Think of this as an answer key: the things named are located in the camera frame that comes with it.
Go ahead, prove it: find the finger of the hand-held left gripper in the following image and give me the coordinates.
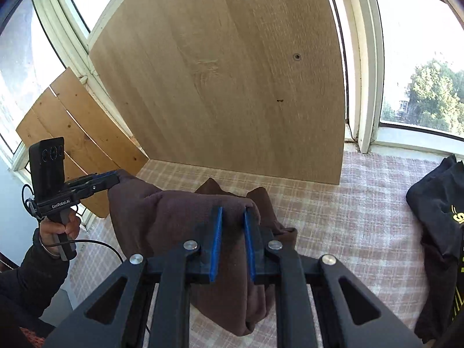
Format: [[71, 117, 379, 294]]
[[64, 169, 121, 190], [77, 182, 120, 202]]

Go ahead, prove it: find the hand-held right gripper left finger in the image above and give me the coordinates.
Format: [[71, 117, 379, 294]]
[[43, 206, 223, 348]]

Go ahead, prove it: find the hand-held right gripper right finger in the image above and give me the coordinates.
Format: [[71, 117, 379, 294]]
[[243, 208, 423, 348]]

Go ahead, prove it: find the brown fleece sweater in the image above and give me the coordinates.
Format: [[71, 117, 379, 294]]
[[107, 169, 299, 337]]

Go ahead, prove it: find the person's left forearm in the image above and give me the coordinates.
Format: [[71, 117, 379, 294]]
[[0, 230, 70, 338]]

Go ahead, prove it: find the person's left hand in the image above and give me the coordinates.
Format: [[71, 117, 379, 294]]
[[38, 213, 82, 258]]

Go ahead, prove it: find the pine plank board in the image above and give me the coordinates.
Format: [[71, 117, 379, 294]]
[[15, 67, 149, 219]]

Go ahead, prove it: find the pink plaid blanket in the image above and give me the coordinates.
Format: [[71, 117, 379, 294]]
[[72, 150, 464, 348]]

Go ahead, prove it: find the light oak board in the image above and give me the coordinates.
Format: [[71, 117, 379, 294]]
[[88, 0, 346, 186]]

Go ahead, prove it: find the black garment with yellow print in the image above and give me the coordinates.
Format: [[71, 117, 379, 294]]
[[405, 154, 464, 345]]

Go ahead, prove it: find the green tree outside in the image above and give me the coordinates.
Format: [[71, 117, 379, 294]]
[[380, 60, 464, 135]]

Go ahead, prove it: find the white-framed bay window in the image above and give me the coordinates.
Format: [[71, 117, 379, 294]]
[[0, 0, 464, 175]]

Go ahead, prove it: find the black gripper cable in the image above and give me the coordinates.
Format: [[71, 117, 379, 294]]
[[22, 184, 152, 334]]

